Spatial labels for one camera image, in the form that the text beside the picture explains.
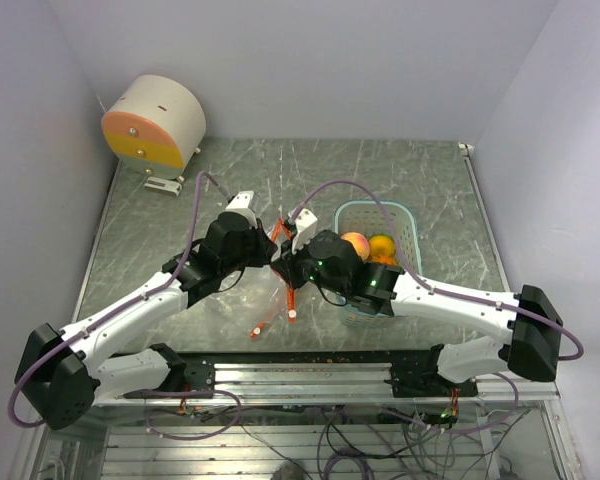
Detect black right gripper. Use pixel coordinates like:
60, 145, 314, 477
270, 231, 349, 298

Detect clear orange zip top bag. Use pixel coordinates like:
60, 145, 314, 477
207, 217, 301, 341

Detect toy peach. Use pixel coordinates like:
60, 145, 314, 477
341, 232, 370, 261

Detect toy orange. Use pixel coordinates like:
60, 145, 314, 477
368, 234, 396, 257

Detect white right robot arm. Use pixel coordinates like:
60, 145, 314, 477
270, 230, 562, 396

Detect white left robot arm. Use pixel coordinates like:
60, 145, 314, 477
8, 207, 276, 430

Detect light blue plastic basket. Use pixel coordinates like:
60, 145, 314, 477
333, 200, 422, 328

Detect white cylindrical drawer box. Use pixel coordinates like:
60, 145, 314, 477
101, 74, 207, 180

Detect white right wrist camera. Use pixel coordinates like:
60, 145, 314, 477
290, 208, 318, 253

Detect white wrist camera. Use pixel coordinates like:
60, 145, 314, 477
290, 208, 318, 253
225, 190, 259, 227

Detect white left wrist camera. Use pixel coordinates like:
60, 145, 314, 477
225, 190, 259, 227

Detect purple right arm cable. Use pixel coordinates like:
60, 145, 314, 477
292, 179, 585, 362

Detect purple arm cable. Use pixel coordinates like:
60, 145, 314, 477
7, 172, 231, 429
292, 179, 585, 362

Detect small white metal bracket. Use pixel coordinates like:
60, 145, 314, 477
144, 176, 182, 196

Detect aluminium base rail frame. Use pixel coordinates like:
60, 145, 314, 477
39, 359, 561, 406

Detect tangled cables under table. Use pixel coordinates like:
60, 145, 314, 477
144, 389, 531, 480

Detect white corner bracket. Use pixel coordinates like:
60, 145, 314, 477
458, 142, 475, 157

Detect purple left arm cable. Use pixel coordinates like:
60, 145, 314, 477
7, 172, 231, 429

